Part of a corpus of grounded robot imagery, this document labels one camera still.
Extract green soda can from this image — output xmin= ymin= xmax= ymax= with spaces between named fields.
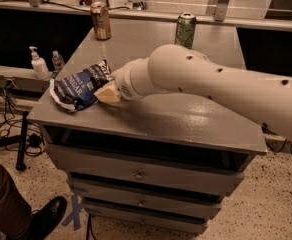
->
xmin=175 ymin=12 xmax=197 ymax=49

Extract brown soda can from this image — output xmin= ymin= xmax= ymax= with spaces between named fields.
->
xmin=90 ymin=1 xmax=111 ymax=40

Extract grey drawer cabinet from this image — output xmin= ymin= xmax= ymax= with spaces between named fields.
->
xmin=27 ymin=18 xmax=268 ymax=236

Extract black leather shoe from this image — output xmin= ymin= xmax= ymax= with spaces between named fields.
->
xmin=6 ymin=196 xmax=67 ymax=240

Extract grey metal rail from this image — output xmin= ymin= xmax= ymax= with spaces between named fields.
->
xmin=0 ymin=0 xmax=292 ymax=32

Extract black stand pole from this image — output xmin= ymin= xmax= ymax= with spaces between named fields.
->
xmin=16 ymin=112 xmax=28 ymax=171

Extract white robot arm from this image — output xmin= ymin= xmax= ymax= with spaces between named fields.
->
xmin=95 ymin=44 xmax=292 ymax=141

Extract white pump bottle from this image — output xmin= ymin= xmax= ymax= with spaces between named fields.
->
xmin=29 ymin=46 xmax=49 ymax=80

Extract blue tape cross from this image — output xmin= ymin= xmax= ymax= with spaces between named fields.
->
xmin=62 ymin=193 xmax=87 ymax=232

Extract small clear bottle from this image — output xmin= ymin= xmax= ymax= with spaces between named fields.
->
xmin=52 ymin=51 xmax=65 ymax=71

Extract brown trouser leg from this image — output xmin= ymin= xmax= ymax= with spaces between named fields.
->
xmin=0 ymin=164 xmax=31 ymax=240

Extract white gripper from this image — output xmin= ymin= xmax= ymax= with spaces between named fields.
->
xmin=94 ymin=58 xmax=165 ymax=103

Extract blue chip bag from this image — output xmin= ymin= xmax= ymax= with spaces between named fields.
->
xmin=49 ymin=60 xmax=111 ymax=112

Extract black floor cables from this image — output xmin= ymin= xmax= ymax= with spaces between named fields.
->
xmin=0 ymin=78 xmax=47 ymax=158

